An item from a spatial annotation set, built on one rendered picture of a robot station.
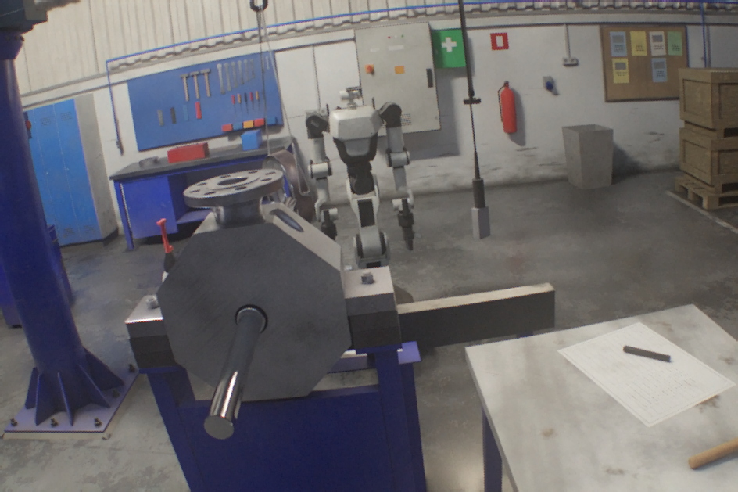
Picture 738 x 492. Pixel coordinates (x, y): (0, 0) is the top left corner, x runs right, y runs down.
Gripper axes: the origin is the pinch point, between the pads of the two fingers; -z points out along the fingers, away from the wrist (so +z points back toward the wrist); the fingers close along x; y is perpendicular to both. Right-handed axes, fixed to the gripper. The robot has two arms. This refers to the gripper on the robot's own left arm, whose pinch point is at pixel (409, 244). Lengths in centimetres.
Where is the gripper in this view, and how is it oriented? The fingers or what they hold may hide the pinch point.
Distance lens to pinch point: 345.5
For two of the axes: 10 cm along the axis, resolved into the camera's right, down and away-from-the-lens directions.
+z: -1.4, -9.8, -1.2
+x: 1.1, 1.0, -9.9
